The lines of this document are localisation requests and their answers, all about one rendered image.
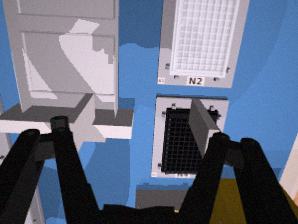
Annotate clear multiwell plate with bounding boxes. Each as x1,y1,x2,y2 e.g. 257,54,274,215
169,0,240,78

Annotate olive-brown open-top bin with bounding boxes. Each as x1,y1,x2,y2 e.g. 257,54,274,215
209,178,298,224

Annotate black multi-well plate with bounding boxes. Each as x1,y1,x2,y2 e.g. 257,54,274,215
161,108,203,174

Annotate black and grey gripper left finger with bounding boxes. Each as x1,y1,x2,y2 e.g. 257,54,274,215
0,93,105,224

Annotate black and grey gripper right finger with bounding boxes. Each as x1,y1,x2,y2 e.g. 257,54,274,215
174,98,298,224

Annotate blue bench mat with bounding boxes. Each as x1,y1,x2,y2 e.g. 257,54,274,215
0,0,298,224

